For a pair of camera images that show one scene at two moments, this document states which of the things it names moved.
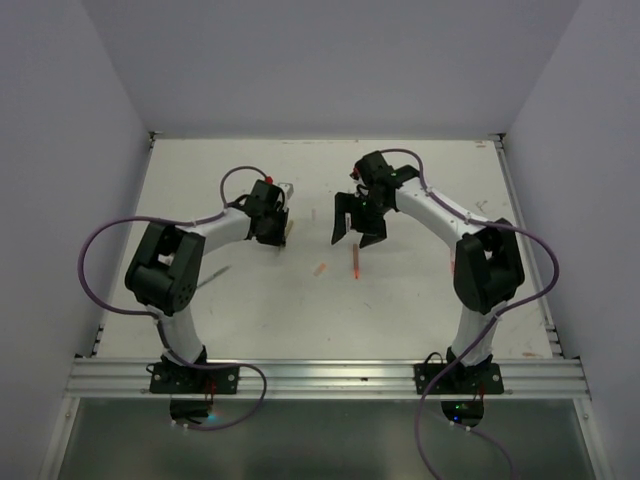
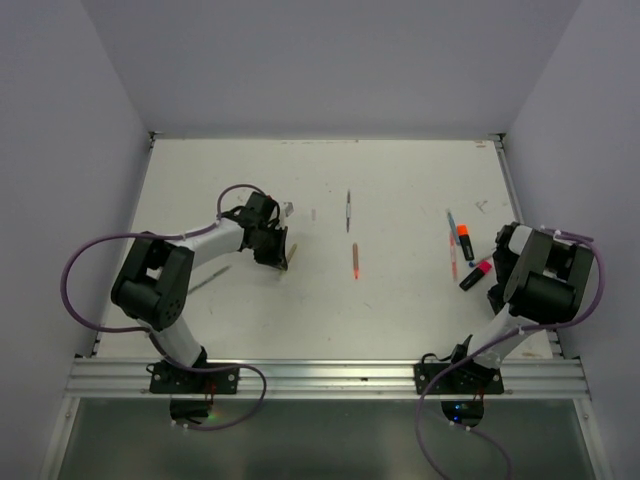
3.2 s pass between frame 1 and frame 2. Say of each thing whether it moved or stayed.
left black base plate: stayed
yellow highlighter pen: moved
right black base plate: stayed
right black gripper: moved
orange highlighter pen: stayed
